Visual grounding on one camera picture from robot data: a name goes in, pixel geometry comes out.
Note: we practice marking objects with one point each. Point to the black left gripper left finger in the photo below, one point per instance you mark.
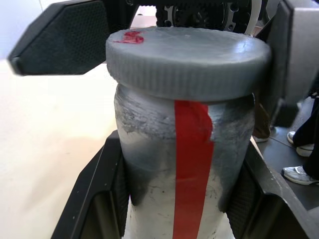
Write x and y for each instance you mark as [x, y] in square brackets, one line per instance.
[97, 199]

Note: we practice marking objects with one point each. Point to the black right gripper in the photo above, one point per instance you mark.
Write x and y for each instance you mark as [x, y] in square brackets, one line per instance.
[199, 13]

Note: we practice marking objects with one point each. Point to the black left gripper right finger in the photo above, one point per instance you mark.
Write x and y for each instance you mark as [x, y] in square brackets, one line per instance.
[269, 206]

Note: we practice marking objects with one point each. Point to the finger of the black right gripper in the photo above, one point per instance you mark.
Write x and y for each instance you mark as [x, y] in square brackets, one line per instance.
[62, 42]
[291, 57]

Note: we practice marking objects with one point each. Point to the grey ribbed jar lid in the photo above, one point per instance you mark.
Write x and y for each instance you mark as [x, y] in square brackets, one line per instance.
[189, 62]

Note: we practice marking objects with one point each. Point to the grey jar with red tape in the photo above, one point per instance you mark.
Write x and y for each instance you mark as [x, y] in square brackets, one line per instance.
[154, 154]

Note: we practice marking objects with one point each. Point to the white sneaker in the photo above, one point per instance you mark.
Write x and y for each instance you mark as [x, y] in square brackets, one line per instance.
[305, 149]
[296, 174]
[291, 137]

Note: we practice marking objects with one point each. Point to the person in brown trousers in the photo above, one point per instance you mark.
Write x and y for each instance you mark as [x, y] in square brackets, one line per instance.
[261, 124]

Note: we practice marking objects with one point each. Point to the person in dark trousers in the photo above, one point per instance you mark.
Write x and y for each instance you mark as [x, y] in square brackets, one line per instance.
[309, 129]

